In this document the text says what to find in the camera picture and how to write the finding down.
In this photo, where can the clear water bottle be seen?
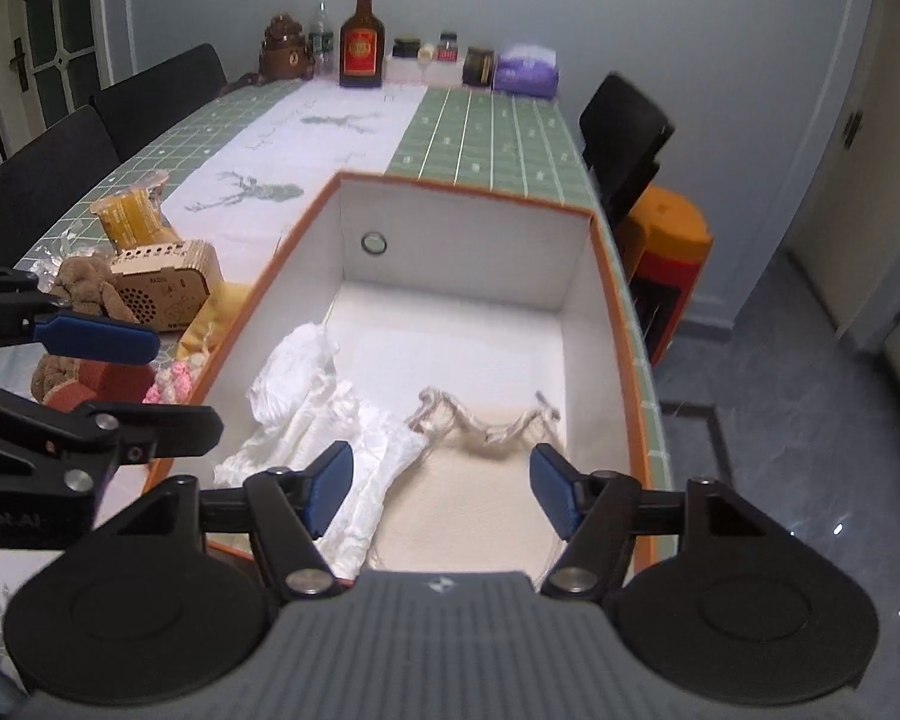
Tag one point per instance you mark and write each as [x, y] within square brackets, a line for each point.
[321, 41]

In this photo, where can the purple tissue pack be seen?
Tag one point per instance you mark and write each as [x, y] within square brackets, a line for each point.
[527, 70]

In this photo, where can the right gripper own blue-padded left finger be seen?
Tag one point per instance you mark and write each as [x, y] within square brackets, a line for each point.
[289, 512]

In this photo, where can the yellow cloth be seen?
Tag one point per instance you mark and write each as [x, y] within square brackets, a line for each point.
[209, 327]

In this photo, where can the orange white storage box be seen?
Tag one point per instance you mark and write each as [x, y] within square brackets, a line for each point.
[497, 301]

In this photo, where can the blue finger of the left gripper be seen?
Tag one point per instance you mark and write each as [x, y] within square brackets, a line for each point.
[76, 336]

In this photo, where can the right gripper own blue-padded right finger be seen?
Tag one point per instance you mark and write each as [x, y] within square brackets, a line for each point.
[593, 514]

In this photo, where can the brown plush toy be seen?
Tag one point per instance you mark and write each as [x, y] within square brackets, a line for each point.
[88, 286]

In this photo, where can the wooden radio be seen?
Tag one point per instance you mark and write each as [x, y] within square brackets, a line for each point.
[165, 285]

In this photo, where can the pink white knitted hat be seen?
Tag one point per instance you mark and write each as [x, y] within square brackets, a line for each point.
[174, 384]

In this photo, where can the brown liquor bottle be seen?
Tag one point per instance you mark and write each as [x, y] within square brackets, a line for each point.
[362, 43]

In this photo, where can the orange stool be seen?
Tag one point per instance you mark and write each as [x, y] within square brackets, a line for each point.
[664, 243]

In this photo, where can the beige drawstring pouch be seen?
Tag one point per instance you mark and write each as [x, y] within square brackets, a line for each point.
[466, 504]

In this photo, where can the black chair right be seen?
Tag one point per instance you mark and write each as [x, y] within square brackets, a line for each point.
[623, 131]

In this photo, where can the green grid tablecloth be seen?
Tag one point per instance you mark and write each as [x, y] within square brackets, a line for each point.
[485, 142]

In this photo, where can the yellow packaged sponges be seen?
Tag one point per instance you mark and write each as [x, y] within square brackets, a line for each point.
[131, 219]

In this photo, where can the white crumpled cloth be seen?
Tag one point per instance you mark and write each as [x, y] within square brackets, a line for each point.
[301, 405]

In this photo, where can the dark glass jar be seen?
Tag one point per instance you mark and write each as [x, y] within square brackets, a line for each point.
[478, 67]

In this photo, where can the small black jar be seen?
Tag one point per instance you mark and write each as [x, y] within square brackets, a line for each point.
[406, 47]

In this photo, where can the red brown sponge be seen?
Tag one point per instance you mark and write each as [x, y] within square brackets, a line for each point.
[65, 383]

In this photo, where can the black chair near left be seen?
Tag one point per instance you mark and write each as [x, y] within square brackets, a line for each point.
[43, 180]

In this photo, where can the black chair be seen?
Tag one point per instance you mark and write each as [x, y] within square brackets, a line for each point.
[623, 131]
[139, 109]
[43, 180]

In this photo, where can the small red-label jar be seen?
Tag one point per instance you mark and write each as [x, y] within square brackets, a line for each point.
[447, 47]

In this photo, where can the glass panel door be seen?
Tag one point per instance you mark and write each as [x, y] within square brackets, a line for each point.
[49, 64]

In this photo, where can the brown bear jar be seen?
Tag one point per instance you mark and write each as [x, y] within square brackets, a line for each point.
[284, 53]

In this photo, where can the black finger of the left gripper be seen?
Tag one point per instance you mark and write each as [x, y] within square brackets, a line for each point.
[149, 432]

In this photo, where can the black chair far left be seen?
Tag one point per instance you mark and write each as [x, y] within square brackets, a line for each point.
[139, 109]

